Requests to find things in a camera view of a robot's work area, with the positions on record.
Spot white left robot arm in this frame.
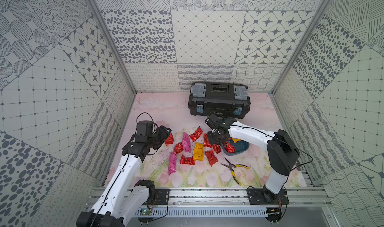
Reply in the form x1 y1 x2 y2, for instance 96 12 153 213
76 121 172 227

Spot pile of red tea bags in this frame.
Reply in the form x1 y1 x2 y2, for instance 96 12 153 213
224 141 236 154

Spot yellow tea bag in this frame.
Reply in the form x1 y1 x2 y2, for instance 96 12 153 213
232 138 241 144
193 143 204 162

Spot magenta tea bag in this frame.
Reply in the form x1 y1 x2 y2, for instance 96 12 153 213
182 132 191 153
168 152 177 175

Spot teal plastic storage box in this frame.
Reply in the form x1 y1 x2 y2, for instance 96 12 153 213
220 139 250 156

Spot yellow handled pliers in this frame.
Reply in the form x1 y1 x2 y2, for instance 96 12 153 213
221 158 250 186

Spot black plastic toolbox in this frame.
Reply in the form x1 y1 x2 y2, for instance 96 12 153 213
188 82 251 119

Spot red tea bag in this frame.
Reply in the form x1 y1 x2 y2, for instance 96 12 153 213
205 150 218 167
212 144 222 154
165 134 174 146
203 134 212 148
174 143 184 154
180 155 195 166
189 127 203 142

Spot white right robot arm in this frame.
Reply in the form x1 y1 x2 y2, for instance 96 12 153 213
205 113 300 200

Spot aluminium mounting rail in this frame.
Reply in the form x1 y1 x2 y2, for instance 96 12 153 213
80 187 334 219

